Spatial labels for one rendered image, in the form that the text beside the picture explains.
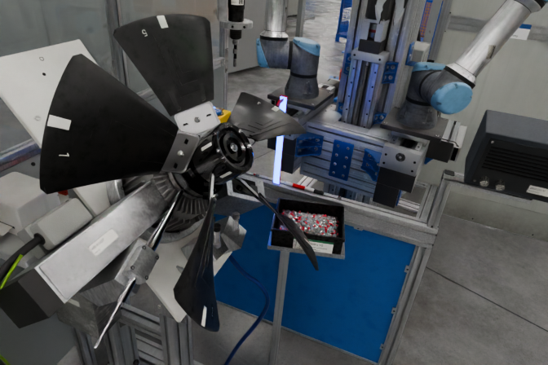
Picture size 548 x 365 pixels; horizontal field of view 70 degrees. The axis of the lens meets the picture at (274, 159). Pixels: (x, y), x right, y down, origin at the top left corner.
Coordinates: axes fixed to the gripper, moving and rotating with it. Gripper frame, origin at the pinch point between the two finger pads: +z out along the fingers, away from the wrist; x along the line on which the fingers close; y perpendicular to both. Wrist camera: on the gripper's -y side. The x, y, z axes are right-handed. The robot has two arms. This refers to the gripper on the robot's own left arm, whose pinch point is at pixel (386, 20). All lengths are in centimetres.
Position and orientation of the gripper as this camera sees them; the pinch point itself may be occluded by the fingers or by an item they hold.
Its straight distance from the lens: 129.0
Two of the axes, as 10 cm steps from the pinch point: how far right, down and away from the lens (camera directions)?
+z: -0.7, 8.7, 4.9
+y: 3.7, -4.3, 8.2
